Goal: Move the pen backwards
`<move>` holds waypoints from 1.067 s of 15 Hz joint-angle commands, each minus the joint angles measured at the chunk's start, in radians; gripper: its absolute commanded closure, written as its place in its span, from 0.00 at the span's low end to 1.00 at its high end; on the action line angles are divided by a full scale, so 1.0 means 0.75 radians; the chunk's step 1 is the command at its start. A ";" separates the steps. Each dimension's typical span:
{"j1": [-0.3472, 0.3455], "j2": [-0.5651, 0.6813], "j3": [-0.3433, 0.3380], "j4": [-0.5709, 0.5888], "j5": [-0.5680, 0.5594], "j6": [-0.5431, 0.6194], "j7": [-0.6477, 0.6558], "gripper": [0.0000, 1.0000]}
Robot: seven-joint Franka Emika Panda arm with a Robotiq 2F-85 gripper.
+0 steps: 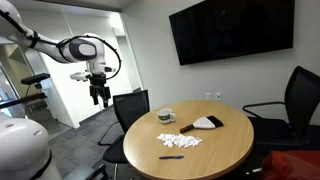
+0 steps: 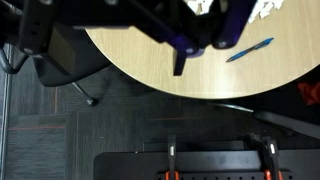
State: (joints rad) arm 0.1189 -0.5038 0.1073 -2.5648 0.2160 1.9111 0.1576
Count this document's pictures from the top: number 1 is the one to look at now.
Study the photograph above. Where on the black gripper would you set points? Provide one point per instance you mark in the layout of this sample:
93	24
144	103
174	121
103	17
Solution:
98	84

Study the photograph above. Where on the blue pen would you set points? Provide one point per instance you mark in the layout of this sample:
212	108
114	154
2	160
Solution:
171	157

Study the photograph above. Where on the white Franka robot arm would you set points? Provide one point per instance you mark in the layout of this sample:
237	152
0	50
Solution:
83	50

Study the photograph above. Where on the black mesh office chair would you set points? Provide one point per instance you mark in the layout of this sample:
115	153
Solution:
130	108

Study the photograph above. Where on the white mug green band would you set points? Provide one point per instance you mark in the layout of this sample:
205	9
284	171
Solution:
165	115

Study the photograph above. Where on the dark brown stand bar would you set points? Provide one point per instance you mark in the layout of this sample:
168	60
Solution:
23	99

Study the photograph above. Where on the pile of white paper scraps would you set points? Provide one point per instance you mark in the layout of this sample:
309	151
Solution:
179	140

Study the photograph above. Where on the white black hand brush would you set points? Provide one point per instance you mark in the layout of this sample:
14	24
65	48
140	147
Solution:
204	123

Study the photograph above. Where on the black mesh armchair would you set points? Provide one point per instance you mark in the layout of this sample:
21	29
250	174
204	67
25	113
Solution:
301	96

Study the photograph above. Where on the red bag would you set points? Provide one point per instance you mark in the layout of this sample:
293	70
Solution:
293	165

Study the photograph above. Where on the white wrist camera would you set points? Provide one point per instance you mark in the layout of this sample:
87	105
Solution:
79	76

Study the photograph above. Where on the black camera on stand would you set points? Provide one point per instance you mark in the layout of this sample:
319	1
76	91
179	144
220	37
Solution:
35	79

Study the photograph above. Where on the white wall outlet plate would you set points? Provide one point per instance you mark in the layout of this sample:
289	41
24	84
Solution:
208	96
218	96

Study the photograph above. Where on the black wall television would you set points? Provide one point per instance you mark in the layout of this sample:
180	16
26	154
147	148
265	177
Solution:
233	28

